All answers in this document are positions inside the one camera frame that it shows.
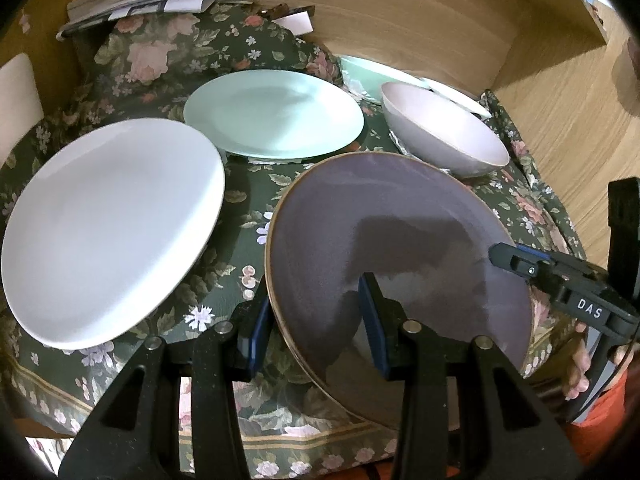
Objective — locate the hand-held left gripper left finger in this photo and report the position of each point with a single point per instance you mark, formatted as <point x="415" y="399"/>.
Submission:
<point x="257" y="321"/>

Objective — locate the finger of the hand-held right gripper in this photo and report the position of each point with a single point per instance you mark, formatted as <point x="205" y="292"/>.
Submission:
<point x="520" y="260"/>

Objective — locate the purple plate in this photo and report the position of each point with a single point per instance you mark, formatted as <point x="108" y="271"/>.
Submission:
<point x="400" y="220"/>

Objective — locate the pale pink bowl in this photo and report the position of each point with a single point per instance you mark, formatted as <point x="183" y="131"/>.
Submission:
<point x="440" y="132"/>

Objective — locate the person's right hand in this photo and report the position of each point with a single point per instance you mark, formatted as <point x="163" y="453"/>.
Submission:
<point x="575" y="365"/>

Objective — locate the white bowl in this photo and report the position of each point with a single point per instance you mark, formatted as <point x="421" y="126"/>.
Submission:
<point x="460" y="96"/>

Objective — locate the stack of papers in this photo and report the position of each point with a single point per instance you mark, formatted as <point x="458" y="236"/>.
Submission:
<point x="150" y="2"/>

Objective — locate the small white box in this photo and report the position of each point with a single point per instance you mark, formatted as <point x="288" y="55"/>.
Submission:
<point x="300" y="24"/>

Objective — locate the white plate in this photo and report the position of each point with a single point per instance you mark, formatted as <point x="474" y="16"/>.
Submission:
<point x="110" y="225"/>

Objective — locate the green floral tablecloth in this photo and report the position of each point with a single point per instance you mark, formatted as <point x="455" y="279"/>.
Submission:
<point x="150" y="75"/>

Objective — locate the light green plate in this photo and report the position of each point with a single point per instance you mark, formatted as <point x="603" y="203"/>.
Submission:
<point x="275" y="112"/>

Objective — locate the person's orange clothing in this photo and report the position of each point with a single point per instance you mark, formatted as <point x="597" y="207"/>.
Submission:
<point x="610" y="430"/>

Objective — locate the light green bowl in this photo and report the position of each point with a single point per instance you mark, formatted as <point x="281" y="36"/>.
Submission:
<point x="370" y="72"/>

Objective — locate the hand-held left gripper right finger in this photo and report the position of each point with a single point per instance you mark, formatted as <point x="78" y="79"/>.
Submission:
<point x="372" y="325"/>

